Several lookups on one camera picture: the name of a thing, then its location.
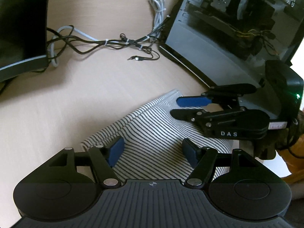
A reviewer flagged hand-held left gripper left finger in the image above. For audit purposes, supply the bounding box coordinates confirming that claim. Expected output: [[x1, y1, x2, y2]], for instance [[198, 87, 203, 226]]
[[48, 136, 125, 189]]

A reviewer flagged black audio jack cable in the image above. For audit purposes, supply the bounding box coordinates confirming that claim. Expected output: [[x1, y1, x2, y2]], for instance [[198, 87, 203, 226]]
[[127, 49, 161, 62]]

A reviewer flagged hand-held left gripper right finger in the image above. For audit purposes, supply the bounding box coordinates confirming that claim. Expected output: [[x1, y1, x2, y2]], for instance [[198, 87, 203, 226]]
[[182, 138, 260, 189]]

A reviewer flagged black cable bundle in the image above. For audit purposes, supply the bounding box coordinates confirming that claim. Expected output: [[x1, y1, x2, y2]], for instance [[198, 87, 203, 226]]
[[45, 14, 171, 63]]

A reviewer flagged white cable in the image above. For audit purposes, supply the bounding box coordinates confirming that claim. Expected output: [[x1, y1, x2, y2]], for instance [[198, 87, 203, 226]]
[[48, 0, 167, 67]]

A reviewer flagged black computer case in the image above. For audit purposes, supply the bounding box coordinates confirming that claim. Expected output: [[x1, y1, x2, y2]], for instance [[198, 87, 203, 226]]
[[159, 0, 304, 122]]

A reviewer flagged striped white shirt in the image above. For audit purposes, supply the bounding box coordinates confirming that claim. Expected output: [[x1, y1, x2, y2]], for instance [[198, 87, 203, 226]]
[[81, 89, 232, 184]]

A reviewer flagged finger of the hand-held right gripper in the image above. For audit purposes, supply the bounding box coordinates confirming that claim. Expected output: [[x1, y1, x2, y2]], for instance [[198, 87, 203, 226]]
[[176, 83, 257, 108], [170, 108, 270, 133]]

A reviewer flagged orange cloth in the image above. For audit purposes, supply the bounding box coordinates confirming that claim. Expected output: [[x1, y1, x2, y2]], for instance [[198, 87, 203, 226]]
[[277, 145, 304, 178]]

